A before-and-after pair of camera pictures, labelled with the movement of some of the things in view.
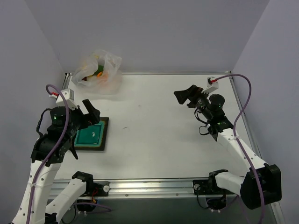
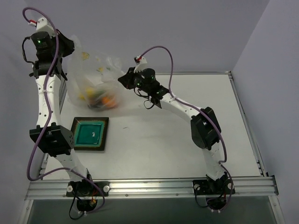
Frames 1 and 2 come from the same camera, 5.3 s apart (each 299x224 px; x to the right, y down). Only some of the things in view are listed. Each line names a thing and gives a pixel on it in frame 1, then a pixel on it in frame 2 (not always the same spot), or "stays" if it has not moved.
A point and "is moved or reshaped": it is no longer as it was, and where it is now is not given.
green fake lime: [100, 68] -> [99, 93]
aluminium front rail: [142, 189] stays
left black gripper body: [83, 116] -> [66, 44]
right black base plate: [208, 187] stays
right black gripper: [193, 97] -> [126, 79]
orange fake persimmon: [102, 75] -> [108, 101]
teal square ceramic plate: [93, 137] stays
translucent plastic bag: [99, 73] is moved or reshaped
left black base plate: [97, 188] stays
